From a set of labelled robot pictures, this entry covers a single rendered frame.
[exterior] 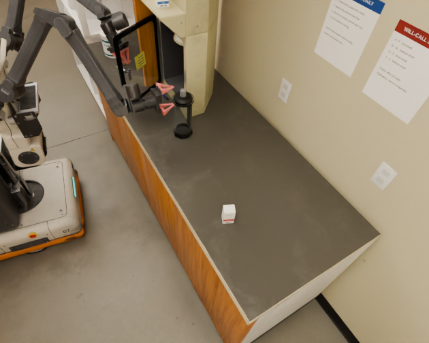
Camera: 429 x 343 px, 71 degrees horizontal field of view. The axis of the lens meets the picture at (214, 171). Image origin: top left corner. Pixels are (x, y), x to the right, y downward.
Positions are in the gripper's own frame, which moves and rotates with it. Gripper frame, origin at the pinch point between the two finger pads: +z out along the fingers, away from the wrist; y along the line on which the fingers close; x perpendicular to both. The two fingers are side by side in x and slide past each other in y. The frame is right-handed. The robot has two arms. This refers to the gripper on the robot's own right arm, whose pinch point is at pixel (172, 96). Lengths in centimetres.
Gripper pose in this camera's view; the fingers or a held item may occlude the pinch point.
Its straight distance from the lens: 146.1
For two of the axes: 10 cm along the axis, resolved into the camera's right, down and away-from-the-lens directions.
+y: 0.7, -6.5, -7.6
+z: 8.6, -3.5, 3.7
